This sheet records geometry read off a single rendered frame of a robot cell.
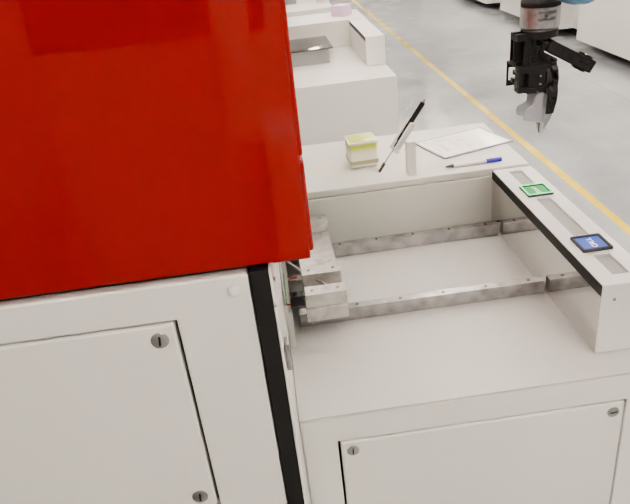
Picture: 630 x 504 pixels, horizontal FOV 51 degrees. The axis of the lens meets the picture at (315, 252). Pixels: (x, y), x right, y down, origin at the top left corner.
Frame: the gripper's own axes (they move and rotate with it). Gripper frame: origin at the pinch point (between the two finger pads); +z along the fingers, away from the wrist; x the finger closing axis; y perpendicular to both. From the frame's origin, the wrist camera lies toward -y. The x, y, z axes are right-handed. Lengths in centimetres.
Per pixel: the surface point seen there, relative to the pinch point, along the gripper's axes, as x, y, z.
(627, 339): 40.0, -0.2, 26.6
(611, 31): -459, -256, 84
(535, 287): 19.0, 7.9, 27.1
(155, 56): 66, 66, -35
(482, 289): 19.0, 18.9, 25.8
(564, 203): 7.8, -2.2, 14.7
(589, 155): -245, -137, 111
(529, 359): 39, 17, 29
